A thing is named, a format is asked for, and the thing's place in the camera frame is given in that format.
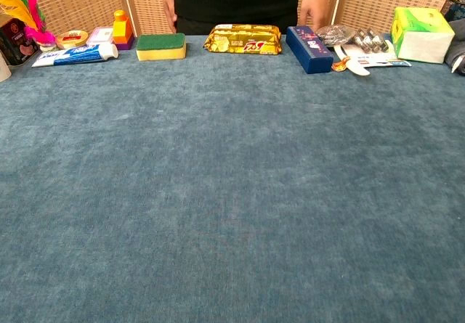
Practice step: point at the white printed card pack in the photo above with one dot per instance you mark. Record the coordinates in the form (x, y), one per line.
(385, 59)

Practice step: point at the batteries in clear pack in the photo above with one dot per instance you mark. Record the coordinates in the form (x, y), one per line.
(368, 40)

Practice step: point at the green yellow sponge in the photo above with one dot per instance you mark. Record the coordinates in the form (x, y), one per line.
(161, 47)

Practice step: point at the gold biscuit pack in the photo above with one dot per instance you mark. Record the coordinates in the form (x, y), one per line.
(243, 40)

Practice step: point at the round gold red tin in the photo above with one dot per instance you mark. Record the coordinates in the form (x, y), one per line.
(72, 39)

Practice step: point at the blue velvet tablecloth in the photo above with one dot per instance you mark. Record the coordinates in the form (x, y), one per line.
(232, 178)

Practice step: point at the pink white small box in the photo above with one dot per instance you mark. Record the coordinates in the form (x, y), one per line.
(100, 36)

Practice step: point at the person's black-clothed torso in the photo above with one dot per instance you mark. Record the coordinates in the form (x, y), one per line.
(236, 0)

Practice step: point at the green white tissue box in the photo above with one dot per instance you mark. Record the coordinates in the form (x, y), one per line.
(421, 34)

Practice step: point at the person's left hand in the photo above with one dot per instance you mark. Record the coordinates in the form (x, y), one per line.
(313, 11)

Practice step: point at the white plastic spoon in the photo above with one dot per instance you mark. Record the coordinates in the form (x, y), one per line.
(354, 65)

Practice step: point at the dark blue long box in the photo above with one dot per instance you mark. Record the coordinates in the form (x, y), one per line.
(309, 49)

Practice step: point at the person's right hand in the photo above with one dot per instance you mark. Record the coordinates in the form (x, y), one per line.
(169, 12)

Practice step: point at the orange yellow purple toy block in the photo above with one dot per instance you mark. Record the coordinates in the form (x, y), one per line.
(123, 29)

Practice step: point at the colourful feather shuttlecock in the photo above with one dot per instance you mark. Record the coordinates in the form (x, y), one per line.
(31, 11)

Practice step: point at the small orange candy wrapper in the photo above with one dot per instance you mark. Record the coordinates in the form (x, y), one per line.
(339, 65)

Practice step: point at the blue white toothpaste tube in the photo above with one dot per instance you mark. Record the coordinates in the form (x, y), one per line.
(72, 54)

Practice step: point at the dark tin with red label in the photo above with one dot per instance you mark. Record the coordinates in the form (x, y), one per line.
(16, 41)

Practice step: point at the silver foil packet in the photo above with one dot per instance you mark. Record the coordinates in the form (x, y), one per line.
(334, 34)

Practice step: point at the grey folded cloth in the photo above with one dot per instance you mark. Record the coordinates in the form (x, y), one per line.
(457, 51)

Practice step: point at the woven rattan folding screen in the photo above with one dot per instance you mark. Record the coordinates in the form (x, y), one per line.
(80, 3)

